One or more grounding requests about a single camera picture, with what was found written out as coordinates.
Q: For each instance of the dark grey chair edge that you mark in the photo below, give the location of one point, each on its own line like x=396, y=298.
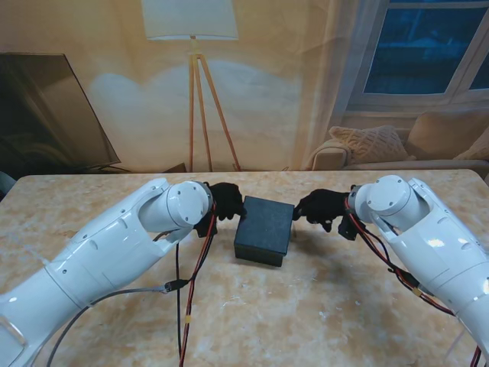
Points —
x=4, y=183

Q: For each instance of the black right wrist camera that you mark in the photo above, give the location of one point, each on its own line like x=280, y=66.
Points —
x=347, y=229

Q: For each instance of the black gift box lid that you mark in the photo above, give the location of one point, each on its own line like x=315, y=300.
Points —
x=263, y=225

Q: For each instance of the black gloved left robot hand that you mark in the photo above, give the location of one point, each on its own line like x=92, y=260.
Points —
x=227, y=202

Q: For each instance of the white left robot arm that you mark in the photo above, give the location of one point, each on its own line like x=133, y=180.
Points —
x=107, y=248

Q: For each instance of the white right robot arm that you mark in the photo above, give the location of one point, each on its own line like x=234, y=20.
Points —
x=420, y=237

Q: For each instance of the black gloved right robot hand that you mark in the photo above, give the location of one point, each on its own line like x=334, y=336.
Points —
x=324, y=208

